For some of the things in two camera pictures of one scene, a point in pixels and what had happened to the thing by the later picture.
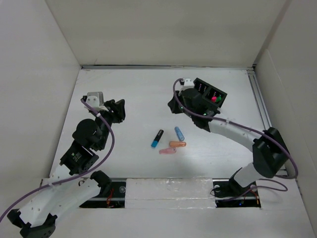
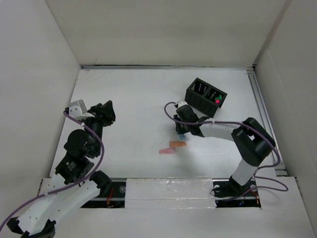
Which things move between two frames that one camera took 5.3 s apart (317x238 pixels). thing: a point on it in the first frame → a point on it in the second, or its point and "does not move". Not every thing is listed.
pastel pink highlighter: x=167 y=150 does not move
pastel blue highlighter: x=180 y=136 does not move
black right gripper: x=173 y=104 → x=179 y=129
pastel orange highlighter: x=174 y=144 does not move
